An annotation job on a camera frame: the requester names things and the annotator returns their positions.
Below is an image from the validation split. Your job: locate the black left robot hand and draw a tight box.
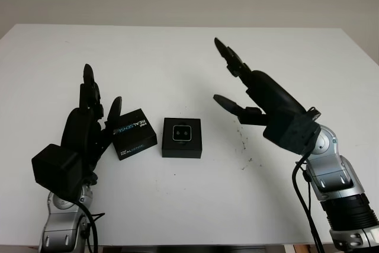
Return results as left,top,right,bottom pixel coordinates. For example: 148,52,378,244
60,63,123,182

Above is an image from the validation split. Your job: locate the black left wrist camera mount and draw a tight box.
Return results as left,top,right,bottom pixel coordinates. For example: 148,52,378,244
31,143,85,200

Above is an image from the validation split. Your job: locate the black box base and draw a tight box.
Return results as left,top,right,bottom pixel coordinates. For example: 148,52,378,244
161,117,203,159

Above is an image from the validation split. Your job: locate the small silver camera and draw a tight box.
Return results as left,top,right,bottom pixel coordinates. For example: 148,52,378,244
172,124,192,142

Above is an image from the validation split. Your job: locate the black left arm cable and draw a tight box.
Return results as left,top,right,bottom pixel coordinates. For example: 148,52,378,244
70,199,105,253

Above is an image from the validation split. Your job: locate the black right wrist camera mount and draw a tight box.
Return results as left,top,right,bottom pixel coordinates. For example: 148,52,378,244
263,113,322,156

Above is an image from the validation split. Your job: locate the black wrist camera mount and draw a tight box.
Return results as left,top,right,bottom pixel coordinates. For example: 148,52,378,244
31,143,85,200
263,113,322,156

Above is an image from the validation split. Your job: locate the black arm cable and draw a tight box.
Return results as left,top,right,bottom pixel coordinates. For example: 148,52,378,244
292,146,325,253
70,199,105,253

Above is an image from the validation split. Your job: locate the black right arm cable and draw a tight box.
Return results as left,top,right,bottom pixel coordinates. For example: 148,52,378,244
292,146,325,253

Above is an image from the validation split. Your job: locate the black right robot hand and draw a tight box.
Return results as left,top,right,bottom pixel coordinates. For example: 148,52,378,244
213,37,322,128

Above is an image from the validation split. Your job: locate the black RealSense box lid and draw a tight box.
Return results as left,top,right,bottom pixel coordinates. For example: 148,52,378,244
111,108,157,161

